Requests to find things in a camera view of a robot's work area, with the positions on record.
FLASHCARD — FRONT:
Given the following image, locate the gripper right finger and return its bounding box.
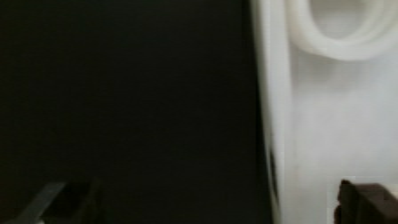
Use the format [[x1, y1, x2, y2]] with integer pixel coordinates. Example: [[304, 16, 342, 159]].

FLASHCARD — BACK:
[[334, 180, 398, 224]]

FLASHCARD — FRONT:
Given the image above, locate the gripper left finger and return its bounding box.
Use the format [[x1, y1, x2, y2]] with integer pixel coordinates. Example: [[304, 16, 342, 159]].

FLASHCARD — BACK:
[[11, 181, 107, 224]]

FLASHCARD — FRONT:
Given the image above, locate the white square table top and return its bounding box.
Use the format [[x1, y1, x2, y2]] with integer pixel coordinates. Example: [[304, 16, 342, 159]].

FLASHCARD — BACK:
[[249, 0, 398, 224]]

